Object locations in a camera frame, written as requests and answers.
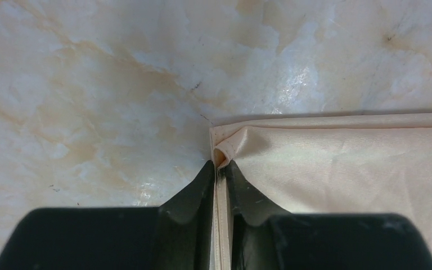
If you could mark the peach cloth napkin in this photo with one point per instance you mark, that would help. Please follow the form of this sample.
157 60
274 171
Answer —
337 164

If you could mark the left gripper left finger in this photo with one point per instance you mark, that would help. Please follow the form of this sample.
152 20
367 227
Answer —
175 235

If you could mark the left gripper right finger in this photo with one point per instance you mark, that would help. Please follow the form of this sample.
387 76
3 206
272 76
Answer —
266 236

